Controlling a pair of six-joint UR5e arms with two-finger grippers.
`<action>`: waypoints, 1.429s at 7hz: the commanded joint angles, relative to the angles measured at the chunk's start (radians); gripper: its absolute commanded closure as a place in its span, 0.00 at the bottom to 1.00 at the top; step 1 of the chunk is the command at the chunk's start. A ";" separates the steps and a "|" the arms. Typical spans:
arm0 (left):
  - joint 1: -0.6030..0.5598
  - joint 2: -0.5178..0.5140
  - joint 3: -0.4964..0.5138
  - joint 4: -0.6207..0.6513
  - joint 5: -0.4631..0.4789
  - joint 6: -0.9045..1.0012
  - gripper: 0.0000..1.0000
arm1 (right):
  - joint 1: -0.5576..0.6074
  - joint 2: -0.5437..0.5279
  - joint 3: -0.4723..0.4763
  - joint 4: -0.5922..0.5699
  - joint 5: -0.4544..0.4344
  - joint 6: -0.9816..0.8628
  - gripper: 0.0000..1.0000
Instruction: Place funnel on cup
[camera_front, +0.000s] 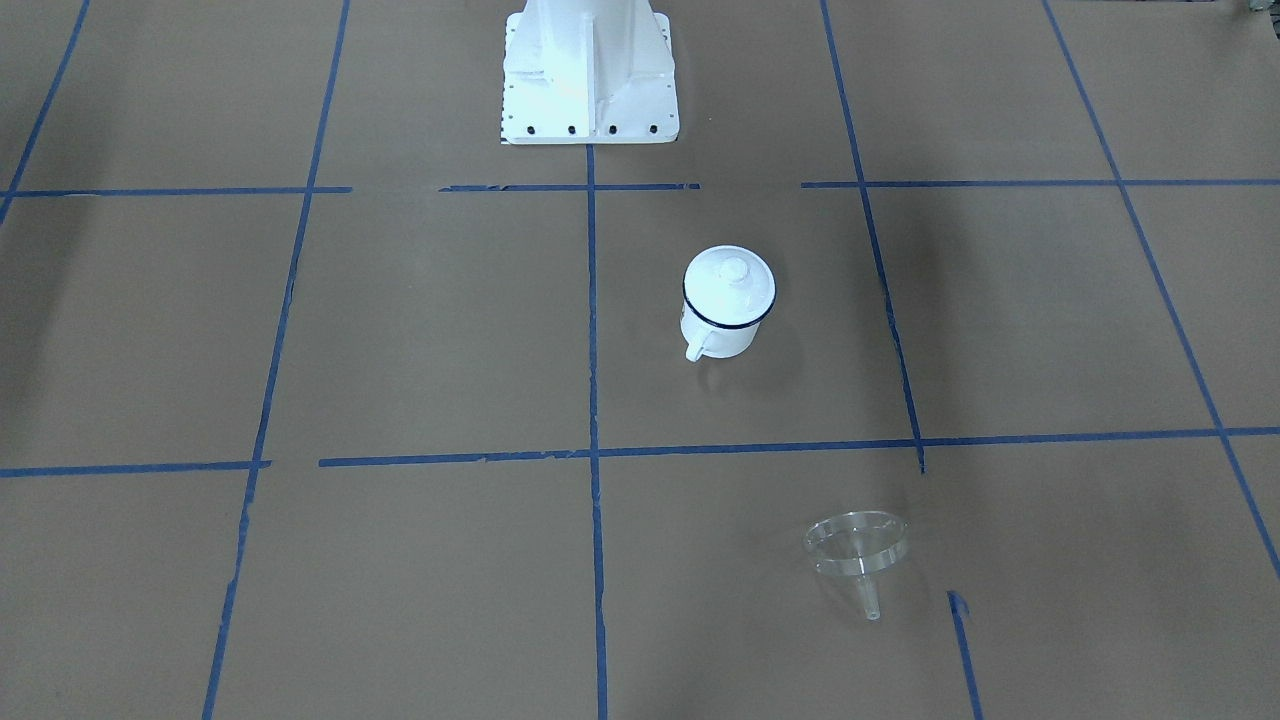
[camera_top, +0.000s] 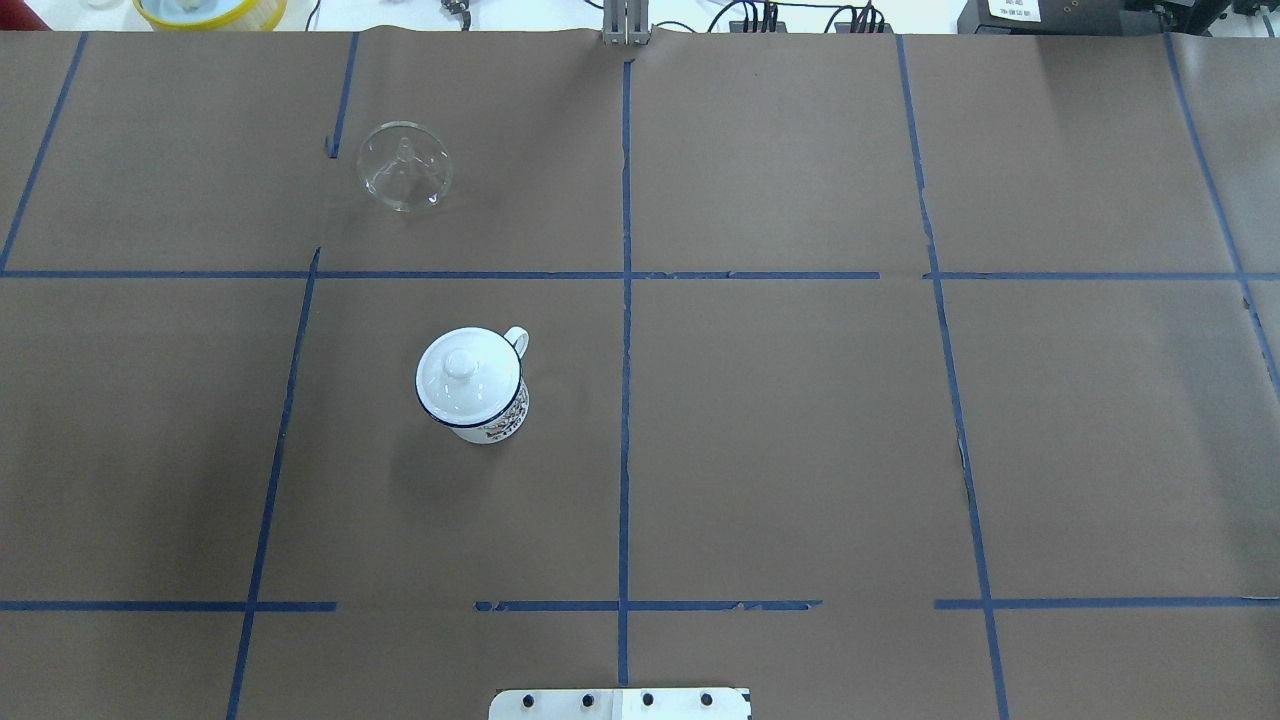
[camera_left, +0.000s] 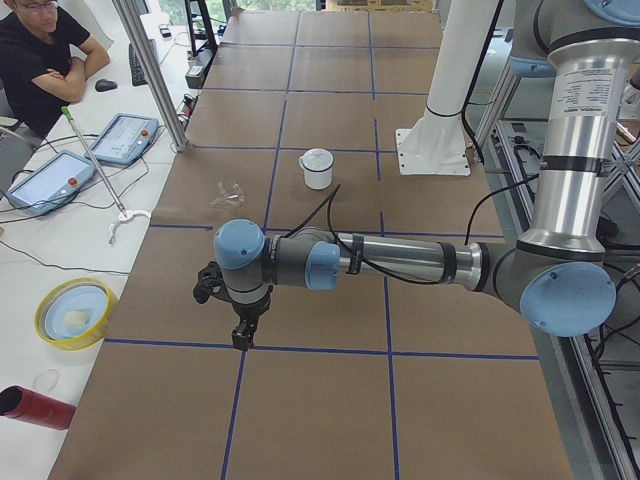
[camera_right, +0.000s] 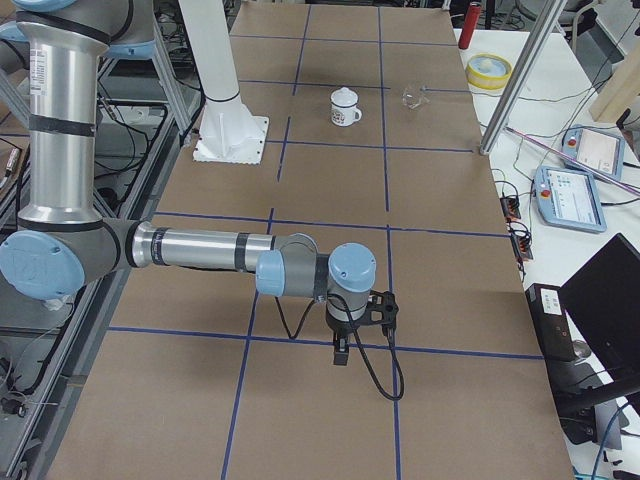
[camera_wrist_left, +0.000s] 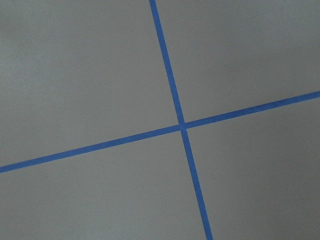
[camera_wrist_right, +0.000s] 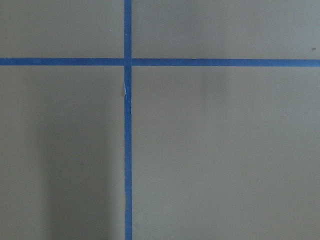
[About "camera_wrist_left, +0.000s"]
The blue tape strip lengthwise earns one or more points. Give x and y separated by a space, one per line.
181 121

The blue tape strip crosswise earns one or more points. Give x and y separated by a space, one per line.
160 132

